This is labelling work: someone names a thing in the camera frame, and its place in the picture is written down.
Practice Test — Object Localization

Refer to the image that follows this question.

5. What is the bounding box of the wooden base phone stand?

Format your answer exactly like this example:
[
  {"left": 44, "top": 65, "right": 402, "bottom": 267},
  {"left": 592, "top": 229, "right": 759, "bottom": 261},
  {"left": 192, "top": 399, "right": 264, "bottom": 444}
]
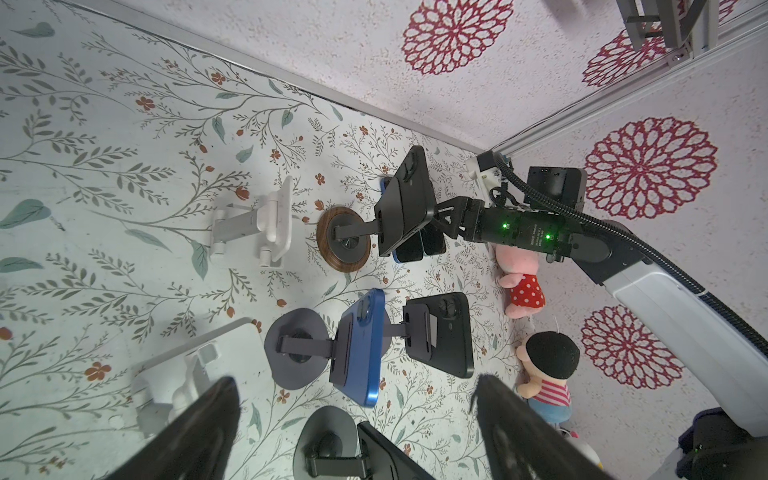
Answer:
[{"left": 316, "top": 145, "right": 437, "bottom": 273}]

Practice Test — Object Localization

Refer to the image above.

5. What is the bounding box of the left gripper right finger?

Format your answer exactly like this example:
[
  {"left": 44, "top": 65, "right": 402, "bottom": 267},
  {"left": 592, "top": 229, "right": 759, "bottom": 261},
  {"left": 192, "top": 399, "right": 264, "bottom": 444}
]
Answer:
[{"left": 471, "top": 374, "right": 610, "bottom": 479}]

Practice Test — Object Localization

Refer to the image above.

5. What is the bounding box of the black haired doll plush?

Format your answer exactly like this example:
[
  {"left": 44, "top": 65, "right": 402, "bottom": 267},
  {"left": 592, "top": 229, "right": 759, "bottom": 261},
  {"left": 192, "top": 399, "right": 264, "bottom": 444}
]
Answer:
[{"left": 516, "top": 331, "right": 580, "bottom": 426}]

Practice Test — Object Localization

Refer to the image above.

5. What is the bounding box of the black phone middle stand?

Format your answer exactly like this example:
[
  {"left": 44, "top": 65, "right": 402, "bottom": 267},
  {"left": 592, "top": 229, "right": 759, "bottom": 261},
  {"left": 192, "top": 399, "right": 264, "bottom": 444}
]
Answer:
[{"left": 402, "top": 292, "right": 474, "bottom": 379}]

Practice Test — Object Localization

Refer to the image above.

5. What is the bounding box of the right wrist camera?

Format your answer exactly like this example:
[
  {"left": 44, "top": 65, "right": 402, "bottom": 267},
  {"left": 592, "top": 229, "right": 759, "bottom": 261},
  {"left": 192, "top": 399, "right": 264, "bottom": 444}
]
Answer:
[{"left": 465, "top": 150, "right": 504, "bottom": 206}]

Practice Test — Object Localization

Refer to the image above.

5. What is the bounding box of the white glasses plush toy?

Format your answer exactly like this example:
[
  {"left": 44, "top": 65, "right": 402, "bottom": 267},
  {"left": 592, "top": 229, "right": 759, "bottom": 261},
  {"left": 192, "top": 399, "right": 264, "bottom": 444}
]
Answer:
[{"left": 558, "top": 427, "right": 604, "bottom": 470}]

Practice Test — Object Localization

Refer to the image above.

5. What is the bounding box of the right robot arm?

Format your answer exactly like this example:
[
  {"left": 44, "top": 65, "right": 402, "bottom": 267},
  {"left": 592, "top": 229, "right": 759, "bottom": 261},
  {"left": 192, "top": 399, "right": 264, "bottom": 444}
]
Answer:
[{"left": 434, "top": 165, "right": 767, "bottom": 479}]

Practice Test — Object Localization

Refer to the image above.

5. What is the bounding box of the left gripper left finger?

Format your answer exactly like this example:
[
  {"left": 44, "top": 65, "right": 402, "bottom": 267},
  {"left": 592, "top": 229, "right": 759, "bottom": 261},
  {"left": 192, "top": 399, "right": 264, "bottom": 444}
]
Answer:
[{"left": 107, "top": 376, "right": 241, "bottom": 480}]

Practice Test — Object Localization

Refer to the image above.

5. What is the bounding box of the white phone stand rear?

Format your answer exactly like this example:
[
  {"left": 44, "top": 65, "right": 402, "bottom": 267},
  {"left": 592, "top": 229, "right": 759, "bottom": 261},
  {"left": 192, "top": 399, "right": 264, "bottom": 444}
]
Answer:
[{"left": 208, "top": 175, "right": 294, "bottom": 269}]

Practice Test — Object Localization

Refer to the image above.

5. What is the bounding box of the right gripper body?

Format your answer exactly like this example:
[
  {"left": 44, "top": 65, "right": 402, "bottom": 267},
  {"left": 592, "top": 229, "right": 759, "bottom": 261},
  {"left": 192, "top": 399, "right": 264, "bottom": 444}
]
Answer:
[{"left": 443, "top": 196, "right": 486, "bottom": 242}]

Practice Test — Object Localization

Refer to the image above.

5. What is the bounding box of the pink pig plush toy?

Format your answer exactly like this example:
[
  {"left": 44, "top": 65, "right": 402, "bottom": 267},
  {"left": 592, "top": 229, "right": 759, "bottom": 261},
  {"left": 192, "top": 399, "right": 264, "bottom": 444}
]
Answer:
[{"left": 494, "top": 244, "right": 546, "bottom": 320}]

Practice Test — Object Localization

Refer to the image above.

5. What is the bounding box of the grey stand front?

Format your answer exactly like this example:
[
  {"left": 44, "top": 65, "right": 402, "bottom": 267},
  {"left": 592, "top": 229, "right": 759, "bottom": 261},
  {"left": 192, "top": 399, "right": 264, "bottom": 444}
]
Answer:
[{"left": 292, "top": 405, "right": 436, "bottom": 480}]

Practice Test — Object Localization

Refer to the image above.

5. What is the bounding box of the blue phone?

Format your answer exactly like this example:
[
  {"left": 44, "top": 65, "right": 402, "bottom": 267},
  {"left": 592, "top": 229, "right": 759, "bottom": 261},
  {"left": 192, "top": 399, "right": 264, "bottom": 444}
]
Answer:
[
  {"left": 374, "top": 174, "right": 446, "bottom": 263},
  {"left": 330, "top": 288, "right": 386, "bottom": 408}
]

